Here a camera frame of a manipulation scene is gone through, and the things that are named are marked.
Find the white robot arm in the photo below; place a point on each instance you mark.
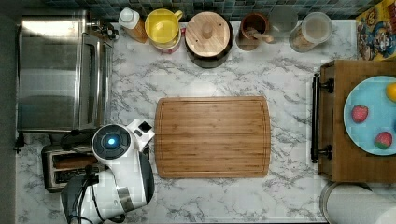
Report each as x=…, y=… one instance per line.
x=126, y=184

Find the stainless steel toaster oven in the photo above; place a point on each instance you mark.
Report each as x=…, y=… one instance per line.
x=65, y=59

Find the silver two-slot toaster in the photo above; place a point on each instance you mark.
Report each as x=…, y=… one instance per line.
x=60, y=165

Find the bamboo cutting board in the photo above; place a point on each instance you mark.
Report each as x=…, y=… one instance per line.
x=211, y=137

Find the pink white bowl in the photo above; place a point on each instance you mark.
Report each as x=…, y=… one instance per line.
x=170, y=48

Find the black pot wooden lid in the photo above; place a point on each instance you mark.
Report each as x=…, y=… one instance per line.
x=208, y=39

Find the yellow mug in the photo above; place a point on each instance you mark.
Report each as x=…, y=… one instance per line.
x=162, y=25

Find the brown wooden cup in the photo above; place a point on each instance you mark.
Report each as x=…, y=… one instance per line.
x=252, y=31

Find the white capped amber bottle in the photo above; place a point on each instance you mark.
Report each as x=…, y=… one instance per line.
x=133, y=25

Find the clear glass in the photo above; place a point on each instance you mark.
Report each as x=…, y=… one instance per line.
x=282, y=19

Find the clear jar white lid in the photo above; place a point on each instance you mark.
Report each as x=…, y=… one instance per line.
x=315, y=29

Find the upper red strawberry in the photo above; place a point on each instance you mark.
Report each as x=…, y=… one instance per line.
x=359, y=113

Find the red strawberry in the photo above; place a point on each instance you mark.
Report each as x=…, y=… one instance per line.
x=359, y=113
x=383, y=140

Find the white paper towel roll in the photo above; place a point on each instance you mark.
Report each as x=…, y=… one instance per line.
x=343, y=203

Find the light blue plate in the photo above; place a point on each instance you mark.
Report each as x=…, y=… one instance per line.
x=371, y=93

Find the lower red strawberry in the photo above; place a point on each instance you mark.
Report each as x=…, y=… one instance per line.
x=383, y=140

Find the yellow lemon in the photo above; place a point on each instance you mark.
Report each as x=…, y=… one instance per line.
x=391, y=91

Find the colourful cereal box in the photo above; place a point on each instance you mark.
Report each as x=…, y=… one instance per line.
x=376, y=32

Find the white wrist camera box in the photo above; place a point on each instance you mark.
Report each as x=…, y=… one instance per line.
x=142, y=133

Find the wooden tray black handle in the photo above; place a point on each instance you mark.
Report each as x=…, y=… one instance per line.
x=338, y=158

